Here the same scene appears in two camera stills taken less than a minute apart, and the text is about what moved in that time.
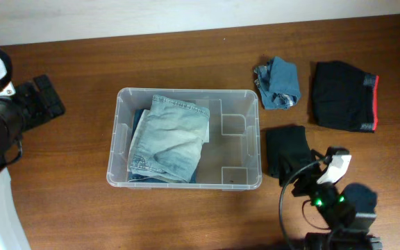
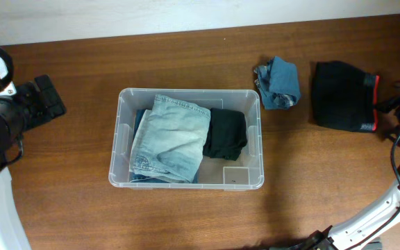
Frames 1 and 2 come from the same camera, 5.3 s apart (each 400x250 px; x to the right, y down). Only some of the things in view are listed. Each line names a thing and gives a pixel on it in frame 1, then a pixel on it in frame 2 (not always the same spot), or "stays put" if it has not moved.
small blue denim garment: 278,84 stays put
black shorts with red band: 345,97 stays put
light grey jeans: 167,144 stays put
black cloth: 285,139 → 226,134
